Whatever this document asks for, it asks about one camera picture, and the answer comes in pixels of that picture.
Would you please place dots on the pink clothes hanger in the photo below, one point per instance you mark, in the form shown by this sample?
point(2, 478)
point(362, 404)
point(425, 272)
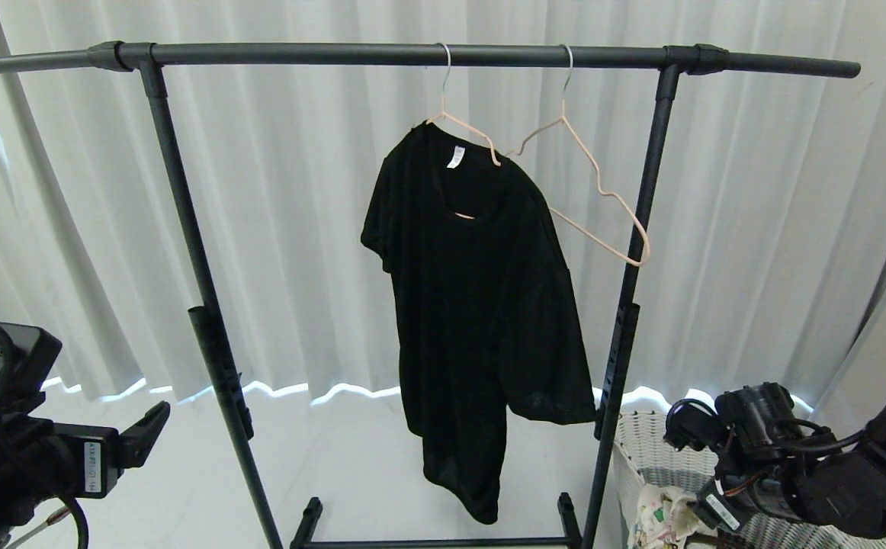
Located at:
point(580, 146)
point(467, 128)

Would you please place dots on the white curtain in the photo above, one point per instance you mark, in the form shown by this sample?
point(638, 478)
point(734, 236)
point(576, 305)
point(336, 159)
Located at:
point(298, 229)

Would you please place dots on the black clothes rack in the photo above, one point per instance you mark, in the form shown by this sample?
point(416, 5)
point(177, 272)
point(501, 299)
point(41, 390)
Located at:
point(298, 55)

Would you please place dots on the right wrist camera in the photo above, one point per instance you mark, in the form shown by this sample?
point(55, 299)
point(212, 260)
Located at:
point(691, 427)

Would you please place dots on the black garment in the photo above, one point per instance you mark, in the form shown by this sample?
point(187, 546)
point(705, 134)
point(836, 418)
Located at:
point(473, 305)

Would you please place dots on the cream printed garment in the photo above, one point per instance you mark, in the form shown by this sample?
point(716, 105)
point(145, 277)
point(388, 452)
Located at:
point(660, 518)

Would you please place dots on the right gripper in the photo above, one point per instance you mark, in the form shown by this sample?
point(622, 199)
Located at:
point(755, 499)

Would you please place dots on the white laundry basket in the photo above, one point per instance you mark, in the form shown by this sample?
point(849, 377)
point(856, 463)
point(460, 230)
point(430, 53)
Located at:
point(641, 450)

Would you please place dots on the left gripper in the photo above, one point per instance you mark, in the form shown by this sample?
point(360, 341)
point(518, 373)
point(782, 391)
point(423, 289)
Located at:
point(88, 461)

